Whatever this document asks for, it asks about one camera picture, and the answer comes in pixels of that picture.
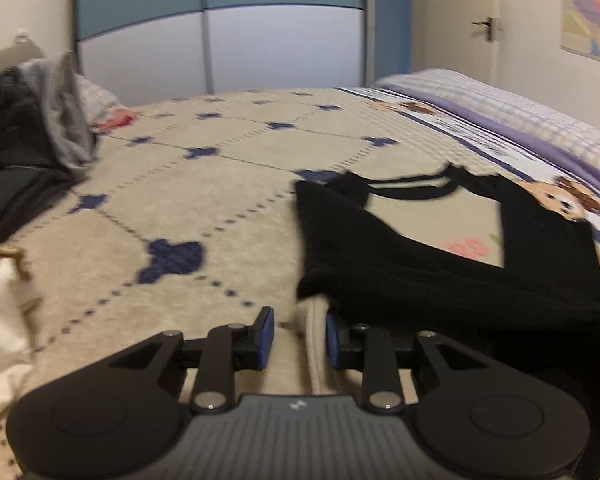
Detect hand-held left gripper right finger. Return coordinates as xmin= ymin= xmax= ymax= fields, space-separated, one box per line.
xmin=325 ymin=310 xmax=486 ymax=413

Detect grey headboard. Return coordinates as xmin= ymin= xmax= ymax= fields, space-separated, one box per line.
xmin=0 ymin=35 xmax=46 ymax=81

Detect dark folded jeans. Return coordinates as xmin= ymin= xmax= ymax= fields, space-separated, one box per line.
xmin=0 ymin=67 xmax=68 ymax=171

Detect beige and black sweatshirt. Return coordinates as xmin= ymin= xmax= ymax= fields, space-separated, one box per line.
xmin=294 ymin=164 xmax=600 ymax=480

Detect checked pillow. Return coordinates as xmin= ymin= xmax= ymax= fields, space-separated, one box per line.
xmin=75 ymin=75 xmax=131 ymax=121

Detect printed bear blanket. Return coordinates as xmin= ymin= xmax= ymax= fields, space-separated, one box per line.
xmin=0 ymin=85 xmax=600 ymax=480

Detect white and teal wardrobe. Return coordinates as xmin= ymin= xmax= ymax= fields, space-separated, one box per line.
xmin=72 ymin=0 xmax=413 ymax=108

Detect dark door handle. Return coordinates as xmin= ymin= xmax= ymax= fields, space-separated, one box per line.
xmin=471 ymin=16 xmax=501 ymax=43

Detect grey folded garment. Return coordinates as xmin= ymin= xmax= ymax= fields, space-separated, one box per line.
xmin=20 ymin=50 xmax=101 ymax=171

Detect cream door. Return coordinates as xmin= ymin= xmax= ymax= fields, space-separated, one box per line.
xmin=412 ymin=0 xmax=503 ymax=81

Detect white cloth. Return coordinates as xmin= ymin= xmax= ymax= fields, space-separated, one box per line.
xmin=0 ymin=260 xmax=46 ymax=428

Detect plaid pillow right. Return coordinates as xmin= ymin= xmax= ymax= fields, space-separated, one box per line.
xmin=372 ymin=69 xmax=600 ymax=191

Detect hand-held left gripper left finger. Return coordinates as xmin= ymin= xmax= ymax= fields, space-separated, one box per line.
xmin=100 ymin=306 xmax=276 ymax=413

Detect pink cloth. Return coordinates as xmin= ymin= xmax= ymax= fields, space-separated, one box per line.
xmin=91 ymin=110 xmax=137 ymax=133

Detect dark folded cloth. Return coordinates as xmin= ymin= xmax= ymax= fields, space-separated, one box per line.
xmin=0 ymin=165 xmax=88 ymax=241

